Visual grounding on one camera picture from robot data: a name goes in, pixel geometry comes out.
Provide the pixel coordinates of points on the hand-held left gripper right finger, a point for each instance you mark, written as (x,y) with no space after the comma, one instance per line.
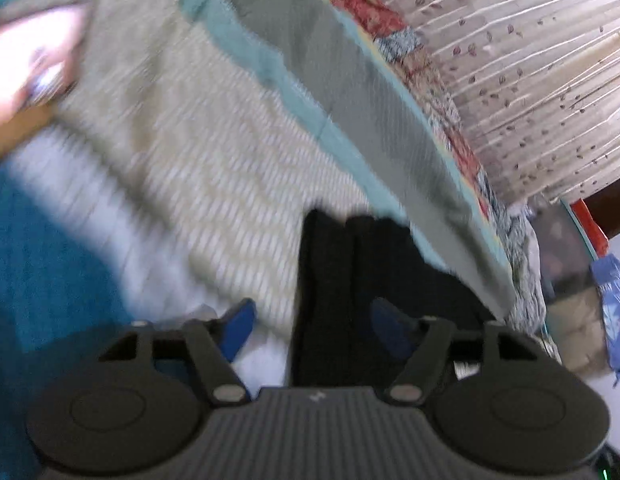
(390,332)

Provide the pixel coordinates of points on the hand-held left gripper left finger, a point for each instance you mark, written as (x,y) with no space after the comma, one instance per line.
(238,327)

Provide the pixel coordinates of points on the blurred pale object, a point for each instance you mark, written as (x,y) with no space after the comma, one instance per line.
(25,60)

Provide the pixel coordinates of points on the black pants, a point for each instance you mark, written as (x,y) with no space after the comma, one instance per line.
(335,280)

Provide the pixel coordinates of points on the beige leaf print curtain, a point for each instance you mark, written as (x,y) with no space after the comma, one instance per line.
(530,70)

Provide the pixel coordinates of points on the floral patchwork quilt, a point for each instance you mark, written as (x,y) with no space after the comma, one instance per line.
(390,20)

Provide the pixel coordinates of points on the blue plastic bag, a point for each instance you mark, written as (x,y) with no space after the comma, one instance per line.
(612,300)

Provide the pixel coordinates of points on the orange box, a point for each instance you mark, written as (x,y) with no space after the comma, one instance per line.
(587,220)

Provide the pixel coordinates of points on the blue textured cloth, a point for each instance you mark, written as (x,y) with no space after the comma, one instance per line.
(35,270)

